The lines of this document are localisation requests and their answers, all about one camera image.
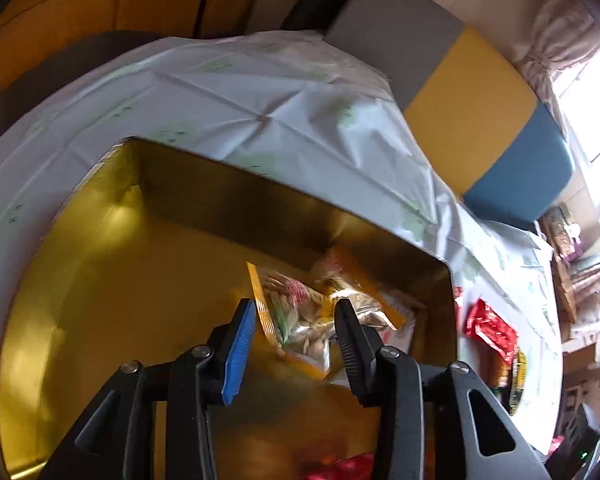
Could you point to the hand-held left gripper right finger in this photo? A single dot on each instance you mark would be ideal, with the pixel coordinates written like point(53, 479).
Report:
point(352, 350)

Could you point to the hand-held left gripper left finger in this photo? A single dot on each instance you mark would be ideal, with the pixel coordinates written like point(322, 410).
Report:
point(240, 355)

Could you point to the orange-edged clear nut packet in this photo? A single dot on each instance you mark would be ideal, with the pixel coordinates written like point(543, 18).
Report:
point(350, 280)
point(290, 310)

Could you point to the gold tin box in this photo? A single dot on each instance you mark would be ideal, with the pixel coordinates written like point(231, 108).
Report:
point(155, 285)

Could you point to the large yellow snack packet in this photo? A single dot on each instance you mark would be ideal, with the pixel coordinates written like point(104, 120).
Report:
point(517, 380)

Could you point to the white snack packet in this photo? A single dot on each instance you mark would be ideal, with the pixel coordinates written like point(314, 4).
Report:
point(405, 332)

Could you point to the dark red patterned snack packet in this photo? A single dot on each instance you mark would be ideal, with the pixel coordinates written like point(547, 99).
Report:
point(345, 470)

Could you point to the shiny red snack packet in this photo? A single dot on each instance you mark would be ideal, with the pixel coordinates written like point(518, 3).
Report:
point(490, 330)

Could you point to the blue seat cushion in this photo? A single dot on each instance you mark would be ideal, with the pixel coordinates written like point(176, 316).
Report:
point(525, 170)

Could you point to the yellow seat cushion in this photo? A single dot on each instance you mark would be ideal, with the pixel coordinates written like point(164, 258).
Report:
point(470, 115)

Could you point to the white green-print tablecloth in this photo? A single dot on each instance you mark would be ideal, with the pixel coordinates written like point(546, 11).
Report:
point(280, 95)

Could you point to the grey seat cushion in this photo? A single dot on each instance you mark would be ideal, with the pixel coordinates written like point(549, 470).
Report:
point(395, 35)

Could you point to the window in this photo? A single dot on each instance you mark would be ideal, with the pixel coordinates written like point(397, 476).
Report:
point(595, 110)

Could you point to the beige curtain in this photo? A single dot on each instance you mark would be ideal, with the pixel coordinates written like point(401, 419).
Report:
point(555, 35)

